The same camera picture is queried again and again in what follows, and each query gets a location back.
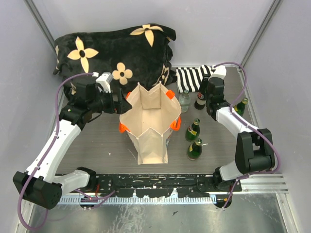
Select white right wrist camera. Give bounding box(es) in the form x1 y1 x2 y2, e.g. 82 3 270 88
208 65 226 79

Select green bottle far right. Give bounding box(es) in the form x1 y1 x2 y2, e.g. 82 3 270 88
234 98 249 117

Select black blanket beige flowers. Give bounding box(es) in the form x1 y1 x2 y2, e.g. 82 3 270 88
53 23 176 93

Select green bottle front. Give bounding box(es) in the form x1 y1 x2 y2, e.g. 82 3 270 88
187 138 202 160

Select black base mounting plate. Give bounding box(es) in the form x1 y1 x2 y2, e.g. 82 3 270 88
84 173 242 198

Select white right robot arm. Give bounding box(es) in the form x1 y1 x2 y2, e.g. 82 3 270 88
197 77 276 191

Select cola bottle red cap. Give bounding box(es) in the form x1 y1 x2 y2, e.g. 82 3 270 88
194 91 207 110

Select white slotted cable duct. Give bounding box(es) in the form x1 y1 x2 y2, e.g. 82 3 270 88
58 194 217 205

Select green bottle near bag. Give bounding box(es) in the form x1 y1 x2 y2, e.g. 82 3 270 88
185 118 200 142

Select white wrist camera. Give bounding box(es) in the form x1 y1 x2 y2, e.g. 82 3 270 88
92 72 113 93
208 65 226 79

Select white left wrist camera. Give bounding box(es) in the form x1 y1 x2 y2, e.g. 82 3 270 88
92 72 113 93

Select clear glass bottle green cap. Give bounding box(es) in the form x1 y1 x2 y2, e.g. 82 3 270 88
178 90 190 113

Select beige canvas bag orange handles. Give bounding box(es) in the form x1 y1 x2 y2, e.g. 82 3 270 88
119 83 181 165

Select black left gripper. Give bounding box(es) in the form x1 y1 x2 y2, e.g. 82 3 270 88
89 87 133 114

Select aluminium frame rail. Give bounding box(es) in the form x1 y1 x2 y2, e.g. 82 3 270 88
56 174 287 199

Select black white striped cloth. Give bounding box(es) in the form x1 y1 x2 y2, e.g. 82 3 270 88
175 65 216 93

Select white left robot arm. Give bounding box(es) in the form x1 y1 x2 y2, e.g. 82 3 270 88
13 82 132 210

